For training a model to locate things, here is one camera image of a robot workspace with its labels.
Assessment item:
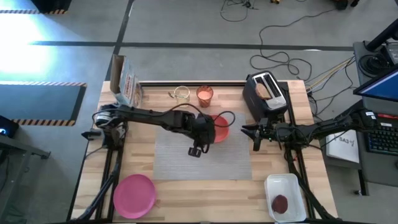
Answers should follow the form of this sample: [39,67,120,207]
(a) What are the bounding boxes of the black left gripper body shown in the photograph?
[183,112,217,146]

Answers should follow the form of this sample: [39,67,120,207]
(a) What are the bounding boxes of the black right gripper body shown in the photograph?
[259,120,292,143]

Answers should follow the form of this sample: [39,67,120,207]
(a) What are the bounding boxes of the orange bowl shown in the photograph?
[208,114,231,144]

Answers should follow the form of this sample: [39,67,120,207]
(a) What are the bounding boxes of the grey woven placemat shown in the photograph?
[152,111,254,182]

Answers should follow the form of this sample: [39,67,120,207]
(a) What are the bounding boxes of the cinnamon squares cereal box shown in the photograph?
[109,54,144,108]

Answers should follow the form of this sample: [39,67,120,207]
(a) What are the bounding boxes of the pink plate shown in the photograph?
[112,173,157,220]

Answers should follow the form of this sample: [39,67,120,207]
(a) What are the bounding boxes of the black toaster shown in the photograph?
[242,71,289,121]

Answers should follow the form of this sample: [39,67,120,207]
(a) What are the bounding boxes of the orange faceted tumbler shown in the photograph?
[195,85,215,109]

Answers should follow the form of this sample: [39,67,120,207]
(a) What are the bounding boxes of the brown toast slice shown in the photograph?
[255,82,272,101]

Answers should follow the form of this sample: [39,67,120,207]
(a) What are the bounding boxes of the white plastic container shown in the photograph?
[263,172,307,223]

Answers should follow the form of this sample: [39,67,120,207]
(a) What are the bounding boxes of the white paper sign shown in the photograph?
[325,134,361,164]

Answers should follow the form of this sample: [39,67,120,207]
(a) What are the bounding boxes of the black keyboard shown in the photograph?
[366,123,398,157]

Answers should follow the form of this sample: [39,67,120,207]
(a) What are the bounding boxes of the blue-screen computer monitor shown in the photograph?
[353,66,398,108]

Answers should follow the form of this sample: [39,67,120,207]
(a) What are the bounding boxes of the black hazard-striped floor mat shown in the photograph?
[0,81,88,127]

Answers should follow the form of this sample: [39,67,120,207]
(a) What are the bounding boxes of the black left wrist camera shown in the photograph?
[187,141,204,159]

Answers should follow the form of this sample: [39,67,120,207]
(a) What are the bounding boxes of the gold wire utensil holder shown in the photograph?
[173,85,192,105]

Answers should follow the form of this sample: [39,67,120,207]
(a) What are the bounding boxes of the black floor cable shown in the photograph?
[249,7,337,83]

